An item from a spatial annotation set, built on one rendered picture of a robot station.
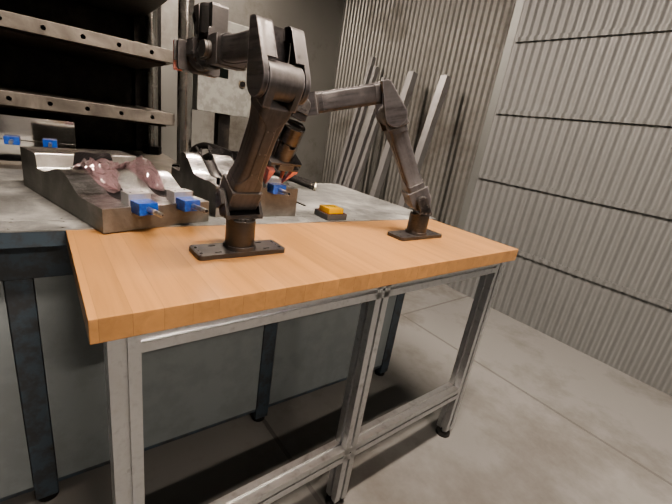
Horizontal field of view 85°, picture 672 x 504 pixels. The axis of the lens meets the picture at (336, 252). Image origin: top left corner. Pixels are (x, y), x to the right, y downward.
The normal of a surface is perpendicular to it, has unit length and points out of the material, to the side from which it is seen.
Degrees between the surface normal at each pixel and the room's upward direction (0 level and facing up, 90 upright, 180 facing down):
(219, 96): 90
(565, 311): 90
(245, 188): 120
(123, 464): 90
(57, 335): 90
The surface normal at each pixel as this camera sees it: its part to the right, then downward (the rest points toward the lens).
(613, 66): -0.78, 0.08
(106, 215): 0.79, 0.30
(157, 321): 0.60, 0.34
